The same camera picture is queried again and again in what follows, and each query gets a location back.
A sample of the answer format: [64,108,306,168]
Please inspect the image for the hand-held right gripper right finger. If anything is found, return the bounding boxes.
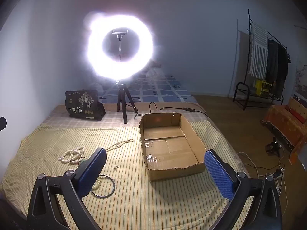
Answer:
[204,149,283,230]

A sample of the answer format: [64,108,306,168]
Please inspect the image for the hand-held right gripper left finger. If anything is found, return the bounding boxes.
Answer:
[27,147,107,230]

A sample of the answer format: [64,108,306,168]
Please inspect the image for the cream bead bracelet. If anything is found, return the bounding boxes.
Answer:
[91,175,103,193]

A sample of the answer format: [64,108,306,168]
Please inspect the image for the white pearl necklace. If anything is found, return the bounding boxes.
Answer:
[58,146,86,164]

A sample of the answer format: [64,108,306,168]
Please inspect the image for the metal bangle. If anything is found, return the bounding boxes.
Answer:
[91,175,116,199]

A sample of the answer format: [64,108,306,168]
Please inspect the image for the cardboard box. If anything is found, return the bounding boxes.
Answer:
[139,112,207,182]

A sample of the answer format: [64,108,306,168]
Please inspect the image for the yellow striped cloth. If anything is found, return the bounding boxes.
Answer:
[0,120,250,230]

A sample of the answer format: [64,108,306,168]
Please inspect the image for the plaid bed sheet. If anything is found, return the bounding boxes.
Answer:
[40,102,211,130]

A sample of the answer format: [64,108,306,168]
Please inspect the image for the black device on floor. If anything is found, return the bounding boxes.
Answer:
[266,138,283,156]

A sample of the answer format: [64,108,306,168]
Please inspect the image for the white power strip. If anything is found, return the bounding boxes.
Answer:
[273,168,286,180]

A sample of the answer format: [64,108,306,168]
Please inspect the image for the black snack bag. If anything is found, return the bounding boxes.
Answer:
[65,90,106,121]

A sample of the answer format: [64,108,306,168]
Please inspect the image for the orange cloth covered furniture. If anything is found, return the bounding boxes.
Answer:
[261,97,307,164]

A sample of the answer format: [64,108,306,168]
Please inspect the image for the black tripod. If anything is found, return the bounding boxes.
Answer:
[117,80,138,124]

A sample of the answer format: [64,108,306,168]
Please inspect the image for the black clothes rack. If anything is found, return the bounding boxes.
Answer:
[233,10,292,111]

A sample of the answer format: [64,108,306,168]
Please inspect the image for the red bar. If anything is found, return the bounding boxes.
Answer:
[286,108,303,122]

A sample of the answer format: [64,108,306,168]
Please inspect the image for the yellow box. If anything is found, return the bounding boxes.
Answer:
[254,79,272,97]

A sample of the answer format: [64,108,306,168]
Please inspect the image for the blue patterned blanket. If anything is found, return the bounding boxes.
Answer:
[93,73,199,104]

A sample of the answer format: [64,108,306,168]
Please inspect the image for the black hanging garment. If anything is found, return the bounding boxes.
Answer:
[277,43,291,94]

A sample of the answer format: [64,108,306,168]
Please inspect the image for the dark grey hanging garment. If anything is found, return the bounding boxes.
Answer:
[266,39,279,84]

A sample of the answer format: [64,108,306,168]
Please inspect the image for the dark patterned cloth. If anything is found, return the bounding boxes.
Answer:
[147,61,165,71]

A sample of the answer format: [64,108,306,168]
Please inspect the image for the striped hanging towel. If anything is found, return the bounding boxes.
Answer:
[248,21,269,79]

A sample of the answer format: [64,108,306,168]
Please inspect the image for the long cream bead necklace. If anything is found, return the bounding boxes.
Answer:
[106,138,135,152]

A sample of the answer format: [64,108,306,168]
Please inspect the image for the white cables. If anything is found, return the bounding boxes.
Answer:
[236,152,289,218]

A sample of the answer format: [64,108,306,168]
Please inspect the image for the black cable with switch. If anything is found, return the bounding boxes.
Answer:
[134,102,209,120]

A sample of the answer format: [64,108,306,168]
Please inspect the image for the ring light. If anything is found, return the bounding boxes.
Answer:
[84,11,160,82]

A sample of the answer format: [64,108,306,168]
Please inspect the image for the wall poster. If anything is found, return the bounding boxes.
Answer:
[295,63,307,99]

